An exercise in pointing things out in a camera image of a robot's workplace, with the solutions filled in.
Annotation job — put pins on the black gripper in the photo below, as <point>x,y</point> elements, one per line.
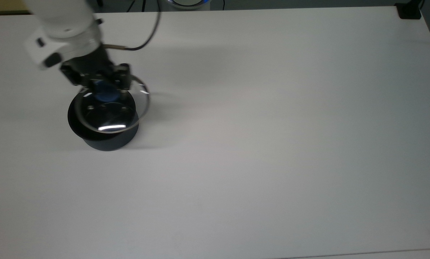
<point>92,68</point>

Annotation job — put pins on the glass lid with blue knob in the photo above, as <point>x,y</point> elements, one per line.
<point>110,118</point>

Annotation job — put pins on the dark blue saucepan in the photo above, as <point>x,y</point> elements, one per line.
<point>107,144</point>

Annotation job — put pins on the wooden board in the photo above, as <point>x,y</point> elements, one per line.
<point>2,5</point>

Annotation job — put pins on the black table clamp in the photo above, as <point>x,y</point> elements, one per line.
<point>408,10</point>

